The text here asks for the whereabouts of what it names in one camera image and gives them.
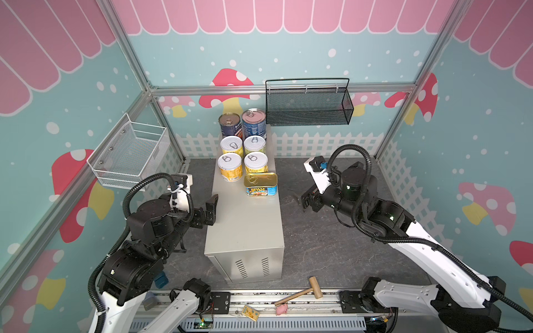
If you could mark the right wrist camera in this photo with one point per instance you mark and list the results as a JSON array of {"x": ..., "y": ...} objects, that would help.
[{"x": 323, "y": 176}]

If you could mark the pink pig toy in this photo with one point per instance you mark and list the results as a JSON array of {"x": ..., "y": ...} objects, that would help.
[{"x": 281, "y": 309}]

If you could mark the small yellow can white lid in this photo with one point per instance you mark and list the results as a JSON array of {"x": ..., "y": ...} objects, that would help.
[
  {"x": 256, "y": 162},
  {"x": 254, "y": 143},
  {"x": 232, "y": 144},
  {"x": 230, "y": 166}
]

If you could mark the blue soup can pink lid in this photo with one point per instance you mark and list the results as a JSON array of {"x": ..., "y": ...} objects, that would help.
[{"x": 254, "y": 123}]

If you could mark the black mesh wall basket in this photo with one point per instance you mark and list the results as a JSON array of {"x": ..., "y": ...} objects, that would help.
[{"x": 308, "y": 102}]

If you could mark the dark blue tomato can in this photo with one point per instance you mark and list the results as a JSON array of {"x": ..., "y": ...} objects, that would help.
[{"x": 230, "y": 124}]

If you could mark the gold sardine tin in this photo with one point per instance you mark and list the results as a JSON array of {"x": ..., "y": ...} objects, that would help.
[{"x": 261, "y": 184}]

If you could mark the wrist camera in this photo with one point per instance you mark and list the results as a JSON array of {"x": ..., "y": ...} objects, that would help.
[
  {"x": 178, "y": 199},
  {"x": 323, "y": 176}
]

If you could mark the white mesh wall basket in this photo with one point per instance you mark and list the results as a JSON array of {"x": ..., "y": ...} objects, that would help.
[{"x": 130, "y": 153}]

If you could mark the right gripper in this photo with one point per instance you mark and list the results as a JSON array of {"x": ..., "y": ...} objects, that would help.
[{"x": 317, "y": 200}]

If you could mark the yellow toy block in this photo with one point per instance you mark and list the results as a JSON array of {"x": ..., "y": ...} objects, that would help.
[{"x": 250, "y": 313}]

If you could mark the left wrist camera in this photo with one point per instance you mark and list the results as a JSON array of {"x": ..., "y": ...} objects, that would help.
[{"x": 178, "y": 199}]

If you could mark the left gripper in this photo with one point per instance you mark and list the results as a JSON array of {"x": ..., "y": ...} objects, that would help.
[{"x": 209, "y": 218}]

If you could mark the green circuit board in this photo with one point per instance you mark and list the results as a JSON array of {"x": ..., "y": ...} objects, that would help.
[{"x": 203, "y": 324}]

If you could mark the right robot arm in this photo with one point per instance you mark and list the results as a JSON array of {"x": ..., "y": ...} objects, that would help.
[{"x": 462, "y": 299}]

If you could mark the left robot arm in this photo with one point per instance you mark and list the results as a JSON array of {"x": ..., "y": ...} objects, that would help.
[{"x": 122, "y": 280}]

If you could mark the wooden toy mallet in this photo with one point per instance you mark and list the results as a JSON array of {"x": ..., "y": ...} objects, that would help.
[{"x": 314, "y": 289}]

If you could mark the teal sponge block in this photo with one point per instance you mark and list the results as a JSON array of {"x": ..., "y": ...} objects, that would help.
[{"x": 161, "y": 280}]

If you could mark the grey metal counter cabinet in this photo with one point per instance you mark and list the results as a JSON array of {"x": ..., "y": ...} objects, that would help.
[{"x": 246, "y": 243}]

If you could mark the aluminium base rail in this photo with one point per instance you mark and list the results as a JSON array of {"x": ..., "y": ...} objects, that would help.
[{"x": 337, "y": 311}]

